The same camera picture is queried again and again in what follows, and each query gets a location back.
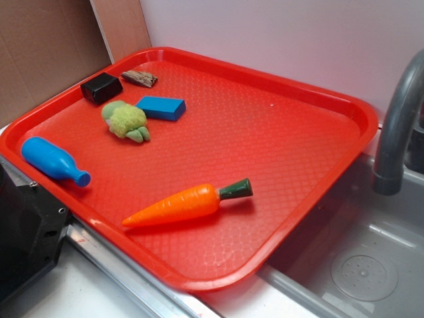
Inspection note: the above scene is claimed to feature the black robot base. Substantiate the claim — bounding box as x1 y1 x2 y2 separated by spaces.
1 168 70 305

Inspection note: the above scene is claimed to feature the brown wood piece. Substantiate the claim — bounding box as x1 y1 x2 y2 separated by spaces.
121 70 158 88

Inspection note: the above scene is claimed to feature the grey toy sink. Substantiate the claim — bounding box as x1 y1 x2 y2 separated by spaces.
201 156 423 317

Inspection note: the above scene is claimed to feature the orange toy carrot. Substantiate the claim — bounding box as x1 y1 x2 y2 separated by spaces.
121 178 253 228

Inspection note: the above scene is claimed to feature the blue rectangular block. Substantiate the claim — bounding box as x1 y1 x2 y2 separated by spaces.
135 96 186 121

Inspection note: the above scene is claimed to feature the silver metal rail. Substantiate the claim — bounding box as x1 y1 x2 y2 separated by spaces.
0 155 226 318

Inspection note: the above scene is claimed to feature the blue toy bottle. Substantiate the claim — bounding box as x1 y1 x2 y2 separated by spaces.
21 136 91 187

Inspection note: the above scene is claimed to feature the brown cardboard panel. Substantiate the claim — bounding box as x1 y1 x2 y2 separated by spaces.
1 1 151 127

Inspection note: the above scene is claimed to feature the grey toy faucet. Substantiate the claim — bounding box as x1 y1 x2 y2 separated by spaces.
372 50 423 195

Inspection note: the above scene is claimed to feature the green toy cauliflower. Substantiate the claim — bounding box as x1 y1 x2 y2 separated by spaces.
101 101 151 143

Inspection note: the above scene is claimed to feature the black rectangular block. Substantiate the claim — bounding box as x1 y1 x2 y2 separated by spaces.
80 72 123 105

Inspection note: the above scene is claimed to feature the red plastic tray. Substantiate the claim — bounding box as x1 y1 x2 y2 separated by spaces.
1 48 378 292

